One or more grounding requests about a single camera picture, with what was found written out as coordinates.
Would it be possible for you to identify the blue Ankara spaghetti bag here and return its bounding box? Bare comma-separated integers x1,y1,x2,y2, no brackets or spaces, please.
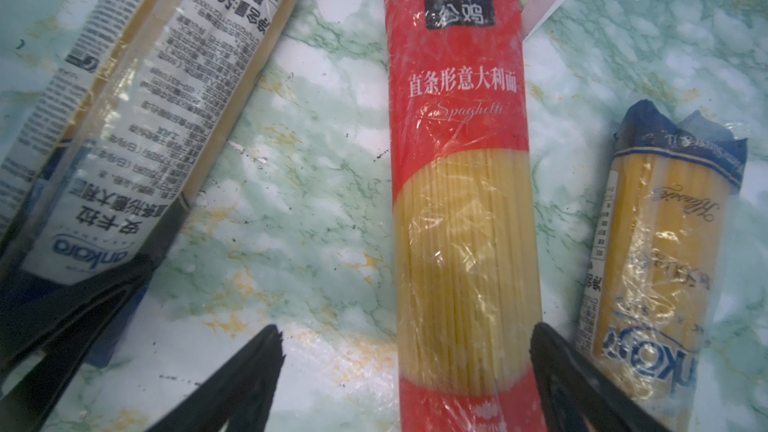
575,100,747,431

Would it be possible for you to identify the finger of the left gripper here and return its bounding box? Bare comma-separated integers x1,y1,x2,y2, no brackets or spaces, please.
1,199,189,431

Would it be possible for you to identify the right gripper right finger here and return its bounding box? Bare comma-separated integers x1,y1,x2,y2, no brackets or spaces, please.
530,322,666,432

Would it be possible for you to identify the red spaghetti bag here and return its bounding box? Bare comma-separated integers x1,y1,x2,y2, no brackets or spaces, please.
385,0,546,431

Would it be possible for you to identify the clear white-label spaghetti bag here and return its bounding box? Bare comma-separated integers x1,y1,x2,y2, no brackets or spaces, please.
1,0,297,310

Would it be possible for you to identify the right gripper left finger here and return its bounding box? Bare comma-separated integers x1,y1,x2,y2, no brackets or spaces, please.
151,324,285,431

